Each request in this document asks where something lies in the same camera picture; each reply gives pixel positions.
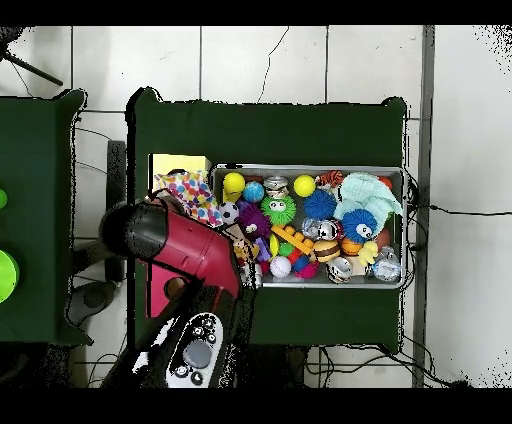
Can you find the silver toy robot figure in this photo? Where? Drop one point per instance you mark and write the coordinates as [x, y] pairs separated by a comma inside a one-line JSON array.
[[256, 276]]

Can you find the bright green cup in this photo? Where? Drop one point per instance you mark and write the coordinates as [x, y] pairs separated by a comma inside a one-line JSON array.
[[6, 276]]

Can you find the green cloth side table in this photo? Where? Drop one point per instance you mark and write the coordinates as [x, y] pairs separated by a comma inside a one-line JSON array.
[[40, 200]]

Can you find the orange tiger plush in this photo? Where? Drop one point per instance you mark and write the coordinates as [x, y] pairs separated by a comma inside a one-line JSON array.
[[330, 178]]

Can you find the orange bumpy toy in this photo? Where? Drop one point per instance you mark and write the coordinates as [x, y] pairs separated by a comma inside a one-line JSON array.
[[292, 239]]

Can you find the black tripod leg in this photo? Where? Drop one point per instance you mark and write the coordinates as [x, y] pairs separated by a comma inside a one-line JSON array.
[[32, 68]]

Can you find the yellow ball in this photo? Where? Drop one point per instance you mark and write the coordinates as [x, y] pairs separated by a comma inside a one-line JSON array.
[[304, 186], [234, 183]]

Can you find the black and white soccer ball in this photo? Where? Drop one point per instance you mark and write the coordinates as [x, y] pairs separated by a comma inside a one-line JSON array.
[[230, 213]]

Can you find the wooden box with three holes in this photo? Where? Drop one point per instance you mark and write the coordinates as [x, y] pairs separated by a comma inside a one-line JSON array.
[[180, 162]]

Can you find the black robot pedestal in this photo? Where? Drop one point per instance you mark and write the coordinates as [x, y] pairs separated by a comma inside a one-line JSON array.
[[280, 368]]

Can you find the small bright green object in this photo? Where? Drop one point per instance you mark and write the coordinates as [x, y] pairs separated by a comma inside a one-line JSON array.
[[2, 200]]

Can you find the dark green table cloth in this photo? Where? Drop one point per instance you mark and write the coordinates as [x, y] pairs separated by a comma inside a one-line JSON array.
[[264, 128]]

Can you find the green spiky ball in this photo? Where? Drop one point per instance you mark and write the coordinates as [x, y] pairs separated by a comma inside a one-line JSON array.
[[278, 210]]

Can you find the blue spiky ball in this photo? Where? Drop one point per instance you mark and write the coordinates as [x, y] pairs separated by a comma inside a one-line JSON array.
[[359, 226], [320, 205]]

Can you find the brown plush teddy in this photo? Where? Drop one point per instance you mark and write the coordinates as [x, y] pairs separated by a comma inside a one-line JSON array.
[[246, 250]]

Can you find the mint green cloth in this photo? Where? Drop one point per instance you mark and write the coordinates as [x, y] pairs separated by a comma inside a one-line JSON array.
[[368, 192]]

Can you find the black upright panel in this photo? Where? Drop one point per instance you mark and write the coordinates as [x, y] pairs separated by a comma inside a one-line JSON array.
[[115, 176]]

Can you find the clear mesh bin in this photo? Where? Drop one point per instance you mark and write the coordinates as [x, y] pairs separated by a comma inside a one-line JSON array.
[[320, 282]]

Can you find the small globe ball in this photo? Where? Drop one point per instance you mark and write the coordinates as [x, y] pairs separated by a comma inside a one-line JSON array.
[[254, 192]]

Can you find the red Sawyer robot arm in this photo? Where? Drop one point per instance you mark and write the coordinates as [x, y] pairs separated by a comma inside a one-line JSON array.
[[192, 248]]

